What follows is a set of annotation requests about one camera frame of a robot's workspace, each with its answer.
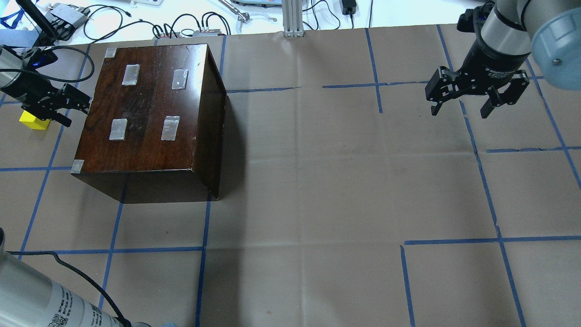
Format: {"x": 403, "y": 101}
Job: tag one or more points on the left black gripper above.
{"x": 26, "y": 89}

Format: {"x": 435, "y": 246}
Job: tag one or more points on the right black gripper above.
{"x": 491, "y": 63}

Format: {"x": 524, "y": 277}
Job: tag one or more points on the yellow block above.
{"x": 32, "y": 122}

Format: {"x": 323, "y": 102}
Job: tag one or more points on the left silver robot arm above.
{"x": 28, "y": 297}

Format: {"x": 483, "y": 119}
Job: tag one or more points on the dark wooden drawer cabinet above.
{"x": 154, "y": 132}

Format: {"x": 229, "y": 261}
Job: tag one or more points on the black power adapter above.
{"x": 348, "y": 7}

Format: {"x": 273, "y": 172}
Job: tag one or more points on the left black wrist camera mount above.
{"x": 37, "y": 57}

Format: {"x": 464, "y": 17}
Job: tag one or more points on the aluminium frame post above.
{"x": 292, "y": 18}

